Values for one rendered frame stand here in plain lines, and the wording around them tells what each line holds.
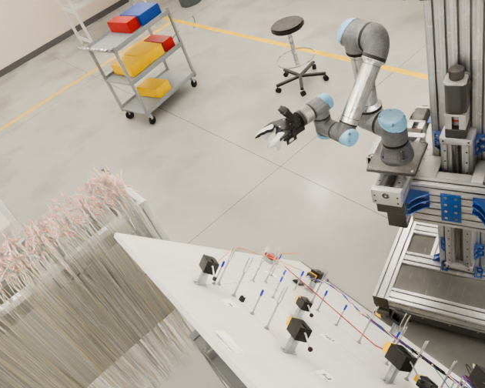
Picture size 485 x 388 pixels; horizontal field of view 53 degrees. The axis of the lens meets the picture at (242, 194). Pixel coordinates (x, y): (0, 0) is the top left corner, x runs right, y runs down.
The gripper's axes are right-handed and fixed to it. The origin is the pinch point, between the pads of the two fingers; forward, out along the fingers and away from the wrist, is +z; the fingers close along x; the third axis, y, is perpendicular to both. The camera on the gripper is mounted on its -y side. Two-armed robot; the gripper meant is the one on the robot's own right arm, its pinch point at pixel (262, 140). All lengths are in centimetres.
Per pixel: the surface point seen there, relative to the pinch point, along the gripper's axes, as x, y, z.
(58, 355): 14, 52, 117
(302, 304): -59, 14, 32
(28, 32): 763, 226, -14
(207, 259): -38, -9, 50
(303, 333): -75, -6, 43
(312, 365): -81, 2, 46
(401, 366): -93, 13, 25
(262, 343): -70, -6, 53
